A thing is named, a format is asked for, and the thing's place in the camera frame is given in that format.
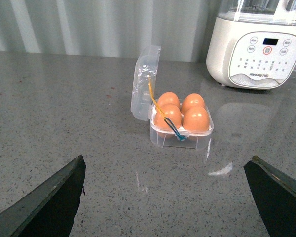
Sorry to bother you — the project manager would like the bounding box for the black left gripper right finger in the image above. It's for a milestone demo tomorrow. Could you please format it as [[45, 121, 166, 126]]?
[[244, 156, 296, 237]]

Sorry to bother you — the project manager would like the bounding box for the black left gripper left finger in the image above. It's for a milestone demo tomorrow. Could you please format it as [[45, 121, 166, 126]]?
[[0, 155, 86, 237]]

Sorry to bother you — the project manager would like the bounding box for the brown top egg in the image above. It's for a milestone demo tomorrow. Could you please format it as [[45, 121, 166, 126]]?
[[183, 106, 210, 132]]

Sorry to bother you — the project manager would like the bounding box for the clear plastic egg box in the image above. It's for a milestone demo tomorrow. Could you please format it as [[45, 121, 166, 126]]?
[[130, 45, 214, 149]]

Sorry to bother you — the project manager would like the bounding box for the brown egg box back-right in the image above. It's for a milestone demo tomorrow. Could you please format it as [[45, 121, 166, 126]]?
[[181, 93, 206, 115]]

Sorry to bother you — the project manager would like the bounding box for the brown egg box front-left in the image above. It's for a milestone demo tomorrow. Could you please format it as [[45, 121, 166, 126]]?
[[154, 104, 182, 131]]

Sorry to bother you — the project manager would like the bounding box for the brown egg box back-left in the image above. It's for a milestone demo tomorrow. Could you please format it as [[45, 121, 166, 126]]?
[[157, 91, 180, 108]]

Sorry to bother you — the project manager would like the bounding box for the yellow blue rubber band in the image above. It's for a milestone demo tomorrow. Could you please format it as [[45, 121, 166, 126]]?
[[148, 75, 186, 141]]

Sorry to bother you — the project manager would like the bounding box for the white soymilk maker appliance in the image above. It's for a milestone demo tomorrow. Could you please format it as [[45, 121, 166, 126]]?
[[206, 0, 296, 90]]

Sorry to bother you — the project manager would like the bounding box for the grey curtain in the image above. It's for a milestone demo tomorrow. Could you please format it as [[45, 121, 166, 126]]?
[[0, 0, 220, 62]]

